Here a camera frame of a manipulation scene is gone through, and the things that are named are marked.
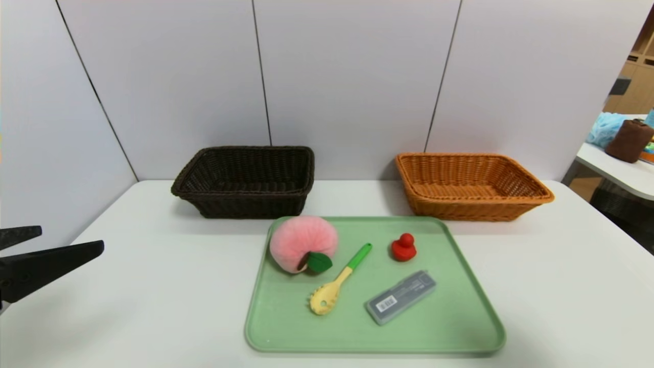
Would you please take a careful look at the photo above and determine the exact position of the orange wicker basket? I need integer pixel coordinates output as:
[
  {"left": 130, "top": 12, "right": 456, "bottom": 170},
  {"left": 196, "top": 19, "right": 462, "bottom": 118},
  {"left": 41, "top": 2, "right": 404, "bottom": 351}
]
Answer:
[{"left": 395, "top": 152, "right": 555, "bottom": 222}]

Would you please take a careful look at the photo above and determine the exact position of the grey translucent plastic case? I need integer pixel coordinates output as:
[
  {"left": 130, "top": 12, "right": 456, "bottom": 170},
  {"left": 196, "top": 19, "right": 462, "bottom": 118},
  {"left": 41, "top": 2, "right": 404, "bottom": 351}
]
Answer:
[{"left": 365, "top": 270, "right": 437, "bottom": 326}]

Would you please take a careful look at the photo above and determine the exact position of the light blue cloth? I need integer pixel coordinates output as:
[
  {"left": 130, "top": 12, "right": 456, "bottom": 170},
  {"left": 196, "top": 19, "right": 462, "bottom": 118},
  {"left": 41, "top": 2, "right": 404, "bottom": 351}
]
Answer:
[{"left": 586, "top": 112, "right": 632, "bottom": 149}]

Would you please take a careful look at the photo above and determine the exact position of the dark brown wicker basket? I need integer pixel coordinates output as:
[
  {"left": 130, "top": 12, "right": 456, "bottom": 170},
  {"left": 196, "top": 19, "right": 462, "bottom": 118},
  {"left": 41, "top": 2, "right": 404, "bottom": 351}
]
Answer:
[{"left": 171, "top": 146, "right": 315, "bottom": 219}]

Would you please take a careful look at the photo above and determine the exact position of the light green plastic tray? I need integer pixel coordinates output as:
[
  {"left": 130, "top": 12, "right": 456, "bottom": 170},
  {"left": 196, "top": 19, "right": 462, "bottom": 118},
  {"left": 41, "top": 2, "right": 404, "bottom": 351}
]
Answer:
[{"left": 244, "top": 216, "right": 507, "bottom": 354}]

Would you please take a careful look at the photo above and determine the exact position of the yellow spaghetti spoon green handle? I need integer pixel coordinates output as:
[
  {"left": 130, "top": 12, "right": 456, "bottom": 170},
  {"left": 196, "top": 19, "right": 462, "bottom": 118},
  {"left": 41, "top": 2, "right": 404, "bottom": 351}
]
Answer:
[{"left": 309, "top": 243, "right": 373, "bottom": 316}]

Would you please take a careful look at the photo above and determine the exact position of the white side table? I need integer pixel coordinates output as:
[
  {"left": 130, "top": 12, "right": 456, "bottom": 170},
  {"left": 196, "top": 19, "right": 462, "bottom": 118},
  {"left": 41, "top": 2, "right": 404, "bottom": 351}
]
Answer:
[{"left": 562, "top": 113, "right": 654, "bottom": 201}]

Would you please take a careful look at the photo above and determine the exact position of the brown rolled towel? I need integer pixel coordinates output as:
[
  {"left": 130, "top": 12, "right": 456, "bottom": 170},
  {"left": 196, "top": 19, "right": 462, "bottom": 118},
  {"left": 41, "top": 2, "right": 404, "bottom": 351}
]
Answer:
[{"left": 605, "top": 119, "right": 654, "bottom": 164}]

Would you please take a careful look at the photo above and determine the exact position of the wooden shelf unit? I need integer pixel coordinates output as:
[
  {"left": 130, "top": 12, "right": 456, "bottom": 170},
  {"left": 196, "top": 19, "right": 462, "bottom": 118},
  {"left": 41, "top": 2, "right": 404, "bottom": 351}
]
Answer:
[{"left": 603, "top": 5, "right": 654, "bottom": 116}]

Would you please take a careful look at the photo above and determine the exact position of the dark ribbed bin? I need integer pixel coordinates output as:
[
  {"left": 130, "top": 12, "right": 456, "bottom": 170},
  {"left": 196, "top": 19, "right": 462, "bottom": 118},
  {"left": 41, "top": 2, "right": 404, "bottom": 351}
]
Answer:
[{"left": 590, "top": 179, "right": 654, "bottom": 254}]

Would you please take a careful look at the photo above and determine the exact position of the dark grey box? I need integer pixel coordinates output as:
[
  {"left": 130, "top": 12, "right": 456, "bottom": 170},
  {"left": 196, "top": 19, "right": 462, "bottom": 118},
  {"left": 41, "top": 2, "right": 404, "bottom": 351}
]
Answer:
[{"left": 609, "top": 76, "right": 633, "bottom": 97}]

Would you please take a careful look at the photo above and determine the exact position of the pink plush peach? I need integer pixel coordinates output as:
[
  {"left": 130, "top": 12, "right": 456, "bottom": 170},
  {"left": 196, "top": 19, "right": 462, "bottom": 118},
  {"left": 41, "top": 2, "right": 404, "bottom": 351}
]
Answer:
[{"left": 269, "top": 215, "right": 339, "bottom": 274}]

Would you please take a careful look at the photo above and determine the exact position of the red rubber duck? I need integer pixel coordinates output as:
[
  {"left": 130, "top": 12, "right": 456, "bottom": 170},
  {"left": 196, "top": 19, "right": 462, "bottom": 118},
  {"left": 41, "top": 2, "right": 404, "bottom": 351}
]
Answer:
[{"left": 391, "top": 233, "right": 417, "bottom": 262}]

